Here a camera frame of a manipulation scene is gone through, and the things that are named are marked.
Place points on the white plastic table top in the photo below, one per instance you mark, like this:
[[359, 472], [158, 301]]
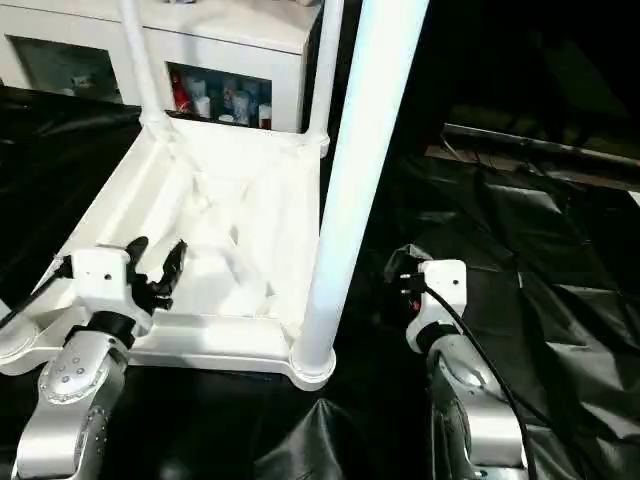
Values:
[[240, 180]]

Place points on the white plastic table leg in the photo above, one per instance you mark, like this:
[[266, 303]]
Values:
[[360, 150], [326, 70], [6, 318], [140, 60]]

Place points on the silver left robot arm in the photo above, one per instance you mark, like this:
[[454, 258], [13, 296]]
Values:
[[70, 400]]

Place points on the black plastic mat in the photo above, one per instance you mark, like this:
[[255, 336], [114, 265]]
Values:
[[540, 280]]

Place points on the small red bottle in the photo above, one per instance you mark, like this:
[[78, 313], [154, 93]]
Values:
[[180, 95]]

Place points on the black low bench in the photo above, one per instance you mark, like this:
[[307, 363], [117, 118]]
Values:
[[550, 145]]

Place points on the white glass-door cabinet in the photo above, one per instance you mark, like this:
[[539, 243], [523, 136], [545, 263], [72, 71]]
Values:
[[100, 25]]

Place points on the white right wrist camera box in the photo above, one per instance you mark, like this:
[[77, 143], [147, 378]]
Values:
[[445, 285]]

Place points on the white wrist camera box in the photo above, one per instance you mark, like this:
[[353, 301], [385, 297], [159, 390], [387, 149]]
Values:
[[100, 270], [445, 285]]

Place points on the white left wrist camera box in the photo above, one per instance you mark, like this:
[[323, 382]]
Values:
[[100, 270]]

